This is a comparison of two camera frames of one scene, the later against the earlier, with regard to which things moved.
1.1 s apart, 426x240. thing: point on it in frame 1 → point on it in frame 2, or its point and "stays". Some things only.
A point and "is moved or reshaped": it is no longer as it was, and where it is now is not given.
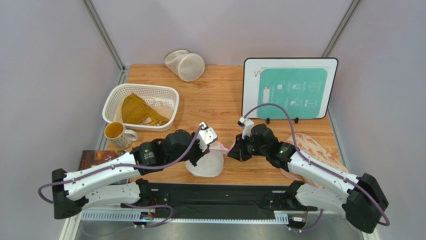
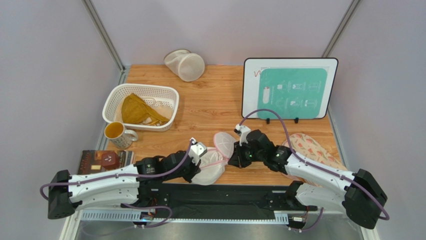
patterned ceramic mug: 116,132 stays
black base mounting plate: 218,202 stays
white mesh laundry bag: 212,164 is moved or reshaped
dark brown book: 91,157 stays
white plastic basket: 147,107 stays
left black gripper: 195,160 → 195,170
